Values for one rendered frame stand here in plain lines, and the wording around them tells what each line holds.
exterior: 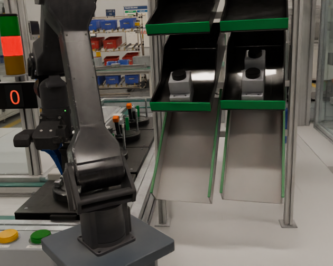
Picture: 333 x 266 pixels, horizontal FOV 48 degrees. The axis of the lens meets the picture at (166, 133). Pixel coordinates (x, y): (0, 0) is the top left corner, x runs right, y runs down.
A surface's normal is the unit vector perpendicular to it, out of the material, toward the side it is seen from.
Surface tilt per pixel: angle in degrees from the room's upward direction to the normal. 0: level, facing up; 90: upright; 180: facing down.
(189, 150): 45
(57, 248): 0
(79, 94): 73
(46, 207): 0
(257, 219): 0
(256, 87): 115
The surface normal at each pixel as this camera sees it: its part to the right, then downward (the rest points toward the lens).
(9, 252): -0.10, 0.26
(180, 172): -0.22, -0.50
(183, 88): -0.15, 0.64
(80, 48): 0.40, -0.08
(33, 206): -0.04, -0.97
